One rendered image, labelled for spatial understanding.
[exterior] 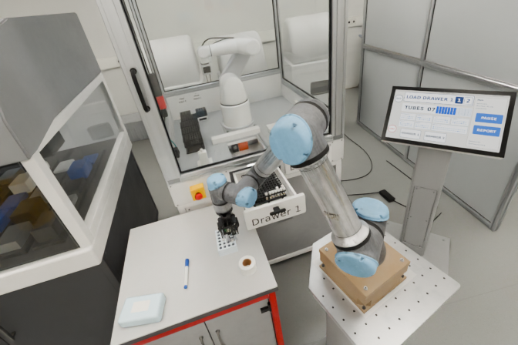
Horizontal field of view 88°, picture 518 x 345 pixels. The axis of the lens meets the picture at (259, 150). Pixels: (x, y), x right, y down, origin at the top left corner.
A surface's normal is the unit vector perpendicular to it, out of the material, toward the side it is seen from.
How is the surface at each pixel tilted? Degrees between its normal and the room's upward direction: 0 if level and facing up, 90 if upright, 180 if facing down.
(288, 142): 84
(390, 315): 0
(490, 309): 0
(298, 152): 84
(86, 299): 90
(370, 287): 2
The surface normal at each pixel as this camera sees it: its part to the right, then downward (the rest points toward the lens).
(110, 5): 0.28, 0.46
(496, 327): -0.13, -0.85
